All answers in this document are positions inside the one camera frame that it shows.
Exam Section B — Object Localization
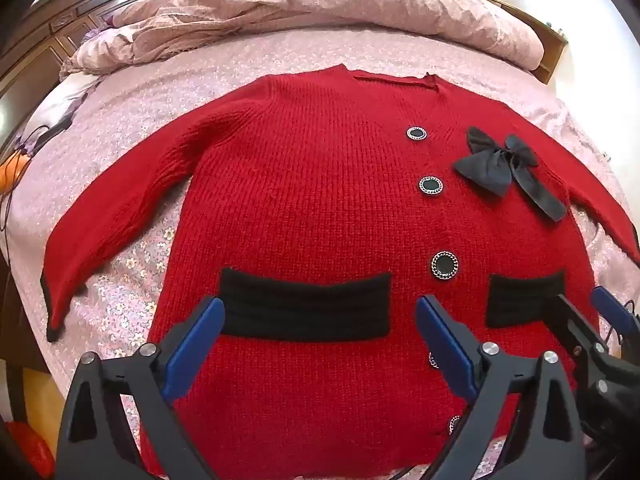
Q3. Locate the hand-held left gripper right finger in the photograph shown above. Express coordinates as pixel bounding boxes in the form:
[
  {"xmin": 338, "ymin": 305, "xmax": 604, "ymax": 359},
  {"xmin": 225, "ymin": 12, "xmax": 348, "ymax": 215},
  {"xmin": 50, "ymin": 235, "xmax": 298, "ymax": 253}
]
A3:
[{"xmin": 415, "ymin": 295, "xmax": 588, "ymax": 480}]

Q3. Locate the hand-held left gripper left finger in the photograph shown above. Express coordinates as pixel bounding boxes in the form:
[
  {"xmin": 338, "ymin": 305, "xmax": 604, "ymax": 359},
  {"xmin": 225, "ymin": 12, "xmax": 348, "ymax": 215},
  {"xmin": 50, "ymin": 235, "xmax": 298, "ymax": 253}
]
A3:
[{"xmin": 55, "ymin": 296, "xmax": 227, "ymax": 480}]

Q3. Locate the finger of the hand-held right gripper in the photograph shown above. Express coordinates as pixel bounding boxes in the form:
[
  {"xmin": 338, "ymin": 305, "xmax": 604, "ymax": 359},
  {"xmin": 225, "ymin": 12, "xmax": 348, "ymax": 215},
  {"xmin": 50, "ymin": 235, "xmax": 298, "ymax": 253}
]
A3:
[
  {"xmin": 550, "ymin": 294, "xmax": 601, "ymax": 361},
  {"xmin": 590, "ymin": 286, "xmax": 640, "ymax": 341}
]

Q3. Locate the red knit cardigan sweater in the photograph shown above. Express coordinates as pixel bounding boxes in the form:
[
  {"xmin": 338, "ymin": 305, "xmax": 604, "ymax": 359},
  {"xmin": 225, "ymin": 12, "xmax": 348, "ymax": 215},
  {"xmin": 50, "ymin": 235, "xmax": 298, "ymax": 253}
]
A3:
[{"xmin": 42, "ymin": 64, "xmax": 640, "ymax": 478}]

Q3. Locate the red bag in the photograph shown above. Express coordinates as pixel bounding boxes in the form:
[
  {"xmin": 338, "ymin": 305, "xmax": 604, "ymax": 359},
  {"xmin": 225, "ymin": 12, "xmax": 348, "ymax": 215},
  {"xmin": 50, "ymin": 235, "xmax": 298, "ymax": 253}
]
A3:
[{"xmin": 7, "ymin": 422, "xmax": 53, "ymax": 478}]

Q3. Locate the pink floral bed sheet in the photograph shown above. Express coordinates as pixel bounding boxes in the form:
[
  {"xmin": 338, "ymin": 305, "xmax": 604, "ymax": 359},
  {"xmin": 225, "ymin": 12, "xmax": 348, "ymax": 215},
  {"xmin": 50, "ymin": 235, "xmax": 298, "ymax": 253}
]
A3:
[{"xmin": 0, "ymin": 25, "xmax": 638, "ymax": 480}]

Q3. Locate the orange object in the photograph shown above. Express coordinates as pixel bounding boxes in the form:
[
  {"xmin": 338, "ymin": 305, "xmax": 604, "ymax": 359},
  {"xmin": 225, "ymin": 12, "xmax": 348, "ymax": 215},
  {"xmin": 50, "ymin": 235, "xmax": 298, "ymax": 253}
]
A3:
[{"xmin": 0, "ymin": 152, "xmax": 32, "ymax": 196}]

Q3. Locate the white purple pillow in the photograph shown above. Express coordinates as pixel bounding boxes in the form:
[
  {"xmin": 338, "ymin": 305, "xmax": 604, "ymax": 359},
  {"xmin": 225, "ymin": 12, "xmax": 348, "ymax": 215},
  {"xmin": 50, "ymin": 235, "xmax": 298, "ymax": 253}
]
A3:
[{"xmin": 25, "ymin": 70, "xmax": 96, "ymax": 161}]

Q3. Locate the dark wooden headboard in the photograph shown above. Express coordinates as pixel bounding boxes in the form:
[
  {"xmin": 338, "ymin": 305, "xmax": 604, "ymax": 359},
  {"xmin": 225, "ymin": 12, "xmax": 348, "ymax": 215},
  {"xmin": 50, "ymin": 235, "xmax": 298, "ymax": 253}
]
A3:
[{"xmin": 0, "ymin": 0, "xmax": 171, "ymax": 161}]

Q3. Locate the pink quilt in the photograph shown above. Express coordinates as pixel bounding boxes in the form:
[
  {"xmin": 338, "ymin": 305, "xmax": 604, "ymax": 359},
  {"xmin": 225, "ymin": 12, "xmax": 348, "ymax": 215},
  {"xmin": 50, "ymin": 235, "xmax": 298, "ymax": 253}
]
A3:
[{"xmin": 60, "ymin": 0, "xmax": 546, "ymax": 81}]

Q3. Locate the thin black cable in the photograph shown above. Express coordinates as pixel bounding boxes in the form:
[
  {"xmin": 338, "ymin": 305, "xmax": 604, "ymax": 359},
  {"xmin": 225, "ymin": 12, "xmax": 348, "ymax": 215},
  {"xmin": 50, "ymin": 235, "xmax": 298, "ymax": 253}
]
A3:
[{"xmin": 0, "ymin": 124, "xmax": 76, "ymax": 233}]

